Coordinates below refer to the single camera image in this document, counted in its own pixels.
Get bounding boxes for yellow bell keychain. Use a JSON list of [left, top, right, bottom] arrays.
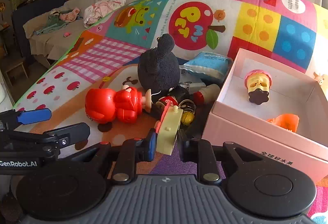
[[179, 100, 196, 126]]

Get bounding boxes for white bottle with red cap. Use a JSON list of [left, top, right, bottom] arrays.
[[193, 84, 221, 105]]

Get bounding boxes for pink yellow cupcake toy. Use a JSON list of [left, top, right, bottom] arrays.
[[244, 69, 272, 105]]

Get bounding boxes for pink cardboard box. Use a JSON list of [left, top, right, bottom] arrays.
[[201, 47, 328, 183]]

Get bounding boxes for black and red small toy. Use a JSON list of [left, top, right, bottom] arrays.
[[156, 86, 190, 114]]

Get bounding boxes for cream toy camera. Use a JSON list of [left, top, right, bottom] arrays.
[[154, 106, 184, 156]]

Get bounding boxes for blue tissue packet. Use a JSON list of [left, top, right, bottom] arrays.
[[179, 51, 233, 81]]

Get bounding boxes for beige sofa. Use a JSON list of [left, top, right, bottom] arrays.
[[23, 0, 170, 62]]

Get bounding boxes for black plush toy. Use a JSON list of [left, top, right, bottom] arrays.
[[137, 33, 181, 92]]

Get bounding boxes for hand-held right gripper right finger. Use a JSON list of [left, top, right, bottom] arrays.
[[177, 130, 267, 185]]

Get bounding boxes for wooden stool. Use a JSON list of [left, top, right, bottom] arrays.
[[0, 57, 28, 86]]

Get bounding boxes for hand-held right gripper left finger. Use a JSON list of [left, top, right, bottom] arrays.
[[74, 129, 157, 184]]

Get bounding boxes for orange hair clip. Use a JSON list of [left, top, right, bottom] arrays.
[[266, 114, 300, 133]]

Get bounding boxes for colourful cartoon play mat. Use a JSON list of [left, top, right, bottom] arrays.
[[11, 0, 328, 224]]

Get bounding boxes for green cloth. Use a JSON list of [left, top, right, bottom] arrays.
[[33, 13, 69, 35]]

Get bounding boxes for pink white clothes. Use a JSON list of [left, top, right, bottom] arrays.
[[83, 0, 127, 28]]

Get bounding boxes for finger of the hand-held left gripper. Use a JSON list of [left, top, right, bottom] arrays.
[[0, 108, 52, 130], [0, 123, 91, 158]]

